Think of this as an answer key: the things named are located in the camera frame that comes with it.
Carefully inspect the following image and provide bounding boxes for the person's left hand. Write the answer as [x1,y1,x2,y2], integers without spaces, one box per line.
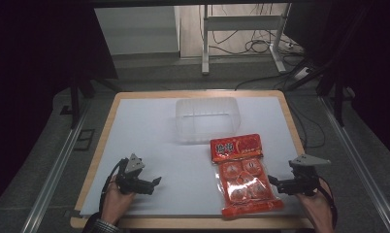
[100,176,137,226]

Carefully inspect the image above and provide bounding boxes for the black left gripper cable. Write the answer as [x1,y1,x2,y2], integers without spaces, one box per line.
[98,158,129,216]

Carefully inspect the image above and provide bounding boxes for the white table mat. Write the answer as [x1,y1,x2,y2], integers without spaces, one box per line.
[80,96,306,218]

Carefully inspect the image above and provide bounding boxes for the black metal stand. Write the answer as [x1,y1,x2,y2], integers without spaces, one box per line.
[61,72,122,130]
[284,57,356,127]

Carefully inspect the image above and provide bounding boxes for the person's right hand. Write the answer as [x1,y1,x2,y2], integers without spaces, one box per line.
[294,178,335,233]

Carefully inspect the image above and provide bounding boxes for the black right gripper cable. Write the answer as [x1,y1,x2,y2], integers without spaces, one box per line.
[318,176,339,229]

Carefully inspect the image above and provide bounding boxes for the red snack packet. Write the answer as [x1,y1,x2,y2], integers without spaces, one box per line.
[210,133,285,218]

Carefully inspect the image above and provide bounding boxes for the white metal desk frame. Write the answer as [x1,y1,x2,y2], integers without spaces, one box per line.
[201,3,293,76]

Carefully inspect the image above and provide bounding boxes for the black floor cables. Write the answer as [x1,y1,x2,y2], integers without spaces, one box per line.
[209,3,327,150]

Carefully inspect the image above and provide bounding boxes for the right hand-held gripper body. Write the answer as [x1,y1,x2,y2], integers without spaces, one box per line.
[276,153,332,197]

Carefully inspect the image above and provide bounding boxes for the white power strip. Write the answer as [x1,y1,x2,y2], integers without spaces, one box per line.
[293,66,314,82]

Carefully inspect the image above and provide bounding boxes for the aluminium floor rail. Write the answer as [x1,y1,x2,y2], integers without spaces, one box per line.
[318,95,390,233]
[20,100,91,233]

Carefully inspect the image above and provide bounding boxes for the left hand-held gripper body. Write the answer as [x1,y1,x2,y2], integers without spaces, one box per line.
[114,152,154,196]

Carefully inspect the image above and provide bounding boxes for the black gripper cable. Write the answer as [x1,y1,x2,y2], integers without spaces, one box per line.
[98,158,129,216]
[318,176,339,229]

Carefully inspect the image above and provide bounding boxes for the clear plastic container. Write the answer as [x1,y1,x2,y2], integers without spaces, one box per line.
[175,96,243,146]

